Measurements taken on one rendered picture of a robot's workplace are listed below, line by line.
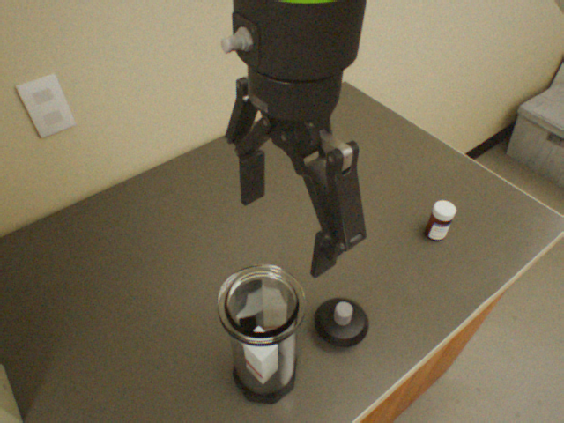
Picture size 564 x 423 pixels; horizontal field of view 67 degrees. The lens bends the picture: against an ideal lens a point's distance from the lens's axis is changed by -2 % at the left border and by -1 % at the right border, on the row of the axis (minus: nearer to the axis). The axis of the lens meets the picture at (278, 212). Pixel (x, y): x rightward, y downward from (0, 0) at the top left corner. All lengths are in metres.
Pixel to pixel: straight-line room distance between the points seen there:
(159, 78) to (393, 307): 0.67
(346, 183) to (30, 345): 0.65
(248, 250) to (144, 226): 0.23
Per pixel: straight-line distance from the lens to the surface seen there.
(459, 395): 1.85
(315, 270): 0.45
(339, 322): 0.74
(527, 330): 2.09
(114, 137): 1.03
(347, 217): 0.37
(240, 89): 0.42
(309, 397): 0.73
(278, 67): 0.31
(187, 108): 1.07
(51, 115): 0.95
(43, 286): 0.93
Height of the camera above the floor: 1.63
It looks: 48 degrees down
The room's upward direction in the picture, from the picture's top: straight up
